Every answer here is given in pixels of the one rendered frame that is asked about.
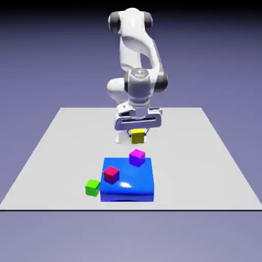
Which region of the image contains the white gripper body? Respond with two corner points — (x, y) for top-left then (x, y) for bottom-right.
(114, 114), (163, 131)

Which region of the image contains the small yellow cube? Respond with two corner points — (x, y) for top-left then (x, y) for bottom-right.
(130, 128), (145, 144)

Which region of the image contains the small purple cube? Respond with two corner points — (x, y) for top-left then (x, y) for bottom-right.
(128, 148), (146, 168)

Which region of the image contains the small red cube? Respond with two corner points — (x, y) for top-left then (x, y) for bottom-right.
(103, 166), (120, 185)

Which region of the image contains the small green cube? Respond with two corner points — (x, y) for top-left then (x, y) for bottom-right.
(84, 179), (101, 198)

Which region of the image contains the large blue box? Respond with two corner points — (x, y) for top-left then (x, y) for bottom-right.
(100, 157), (155, 203)

